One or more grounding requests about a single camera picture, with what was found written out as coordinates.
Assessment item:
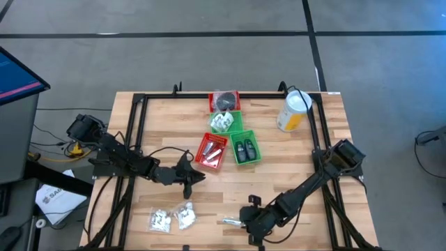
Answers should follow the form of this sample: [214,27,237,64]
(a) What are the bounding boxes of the black travel deodorant stick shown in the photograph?
[236,141,247,163]
[243,138,256,161]

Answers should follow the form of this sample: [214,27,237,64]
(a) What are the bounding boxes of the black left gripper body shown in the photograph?
[155,162,192,185]

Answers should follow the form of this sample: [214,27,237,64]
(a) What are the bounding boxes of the black aluminium table frame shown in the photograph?
[75,82,384,251]

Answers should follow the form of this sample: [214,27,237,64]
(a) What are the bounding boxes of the white printed paper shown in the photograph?
[34,169,88,226]

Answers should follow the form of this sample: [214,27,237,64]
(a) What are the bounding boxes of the yellow cable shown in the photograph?
[27,142,92,164]

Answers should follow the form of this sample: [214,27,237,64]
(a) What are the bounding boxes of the red plastic slotted basket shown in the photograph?
[208,90,242,114]
[194,132,229,171]

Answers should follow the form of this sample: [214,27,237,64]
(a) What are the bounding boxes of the grey chair base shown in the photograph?
[416,125,446,146]

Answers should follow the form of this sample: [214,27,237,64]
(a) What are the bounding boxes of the black stand base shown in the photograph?
[22,160,94,198]

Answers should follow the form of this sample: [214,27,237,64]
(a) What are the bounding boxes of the green plastic slotted basket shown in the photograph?
[229,130,263,166]
[208,110,244,136]

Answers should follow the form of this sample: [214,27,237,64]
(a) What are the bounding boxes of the black round item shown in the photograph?
[214,91,240,111]

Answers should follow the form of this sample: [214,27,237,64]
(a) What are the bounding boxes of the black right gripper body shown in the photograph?
[249,204,285,238]

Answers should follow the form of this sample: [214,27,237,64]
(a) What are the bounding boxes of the white yellow wipes canister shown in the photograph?
[276,89,313,133]

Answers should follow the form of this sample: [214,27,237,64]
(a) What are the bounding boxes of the blue screen monitor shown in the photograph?
[0,47,52,106]

